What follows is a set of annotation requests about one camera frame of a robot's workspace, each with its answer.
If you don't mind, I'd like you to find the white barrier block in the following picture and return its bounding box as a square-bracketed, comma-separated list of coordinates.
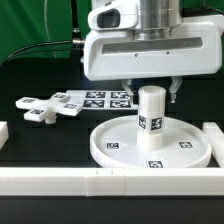
[0, 121, 9, 150]
[203, 122, 224, 168]

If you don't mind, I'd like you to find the thin grey cable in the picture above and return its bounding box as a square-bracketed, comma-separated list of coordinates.
[43, 0, 58, 59]

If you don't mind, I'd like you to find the black cable connector post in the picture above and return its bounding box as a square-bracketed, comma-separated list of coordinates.
[70, 0, 85, 55]

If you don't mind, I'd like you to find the white front barrier rail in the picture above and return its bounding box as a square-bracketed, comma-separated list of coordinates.
[0, 168, 224, 196]

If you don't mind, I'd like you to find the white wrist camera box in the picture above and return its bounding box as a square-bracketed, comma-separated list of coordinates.
[88, 0, 138, 31]

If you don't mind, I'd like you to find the white cross-shaped table base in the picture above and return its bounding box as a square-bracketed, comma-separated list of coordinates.
[15, 92, 83, 124]

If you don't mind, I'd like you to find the white round table top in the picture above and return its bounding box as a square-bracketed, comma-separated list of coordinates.
[90, 115, 212, 168]

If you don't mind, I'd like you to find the white right barrier block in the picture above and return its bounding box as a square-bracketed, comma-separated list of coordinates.
[203, 122, 224, 168]

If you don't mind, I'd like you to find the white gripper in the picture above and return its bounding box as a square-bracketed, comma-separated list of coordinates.
[84, 15, 223, 103]

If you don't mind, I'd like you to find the black cable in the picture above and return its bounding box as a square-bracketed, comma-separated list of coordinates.
[0, 40, 75, 66]

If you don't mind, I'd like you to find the white left barrier block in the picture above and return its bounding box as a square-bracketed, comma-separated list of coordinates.
[0, 121, 9, 150]

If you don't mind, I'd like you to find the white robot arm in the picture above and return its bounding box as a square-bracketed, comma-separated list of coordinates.
[84, 0, 224, 94]

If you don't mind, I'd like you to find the white marker tag plate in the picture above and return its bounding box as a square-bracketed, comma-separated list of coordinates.
[67, 90, 138, 110]

